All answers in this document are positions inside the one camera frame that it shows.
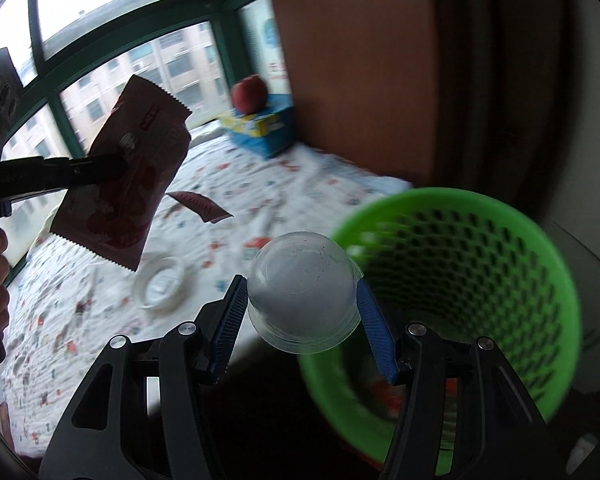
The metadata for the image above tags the clear plastic cup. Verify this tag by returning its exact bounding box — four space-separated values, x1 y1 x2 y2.
247 232 363 356

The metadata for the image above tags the white cartoon print bedsheet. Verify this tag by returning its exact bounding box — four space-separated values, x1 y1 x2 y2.
0 136 408 458

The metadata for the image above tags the green plastic mesh basket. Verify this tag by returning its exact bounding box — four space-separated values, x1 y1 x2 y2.
300 188 581 479

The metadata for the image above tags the blue yellow tissue box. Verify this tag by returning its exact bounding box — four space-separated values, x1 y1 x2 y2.
220 94 296 159

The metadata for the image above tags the red snack wrapper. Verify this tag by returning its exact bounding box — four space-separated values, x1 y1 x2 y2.
50 75 190 271

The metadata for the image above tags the red apple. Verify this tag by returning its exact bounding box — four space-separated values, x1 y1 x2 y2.
230 75 268 115

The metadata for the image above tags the green framed window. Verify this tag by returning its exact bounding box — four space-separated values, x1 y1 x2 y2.
0 0 292 286

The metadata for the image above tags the white plastic lid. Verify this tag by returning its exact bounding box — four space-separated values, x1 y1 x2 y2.
132 252 190 313

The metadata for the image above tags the brown wooden headboard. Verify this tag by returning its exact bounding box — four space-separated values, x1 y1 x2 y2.
272 0 438 184

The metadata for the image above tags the torn red wrapper piece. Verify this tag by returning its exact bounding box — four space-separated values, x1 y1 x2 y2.
168 191 233 224

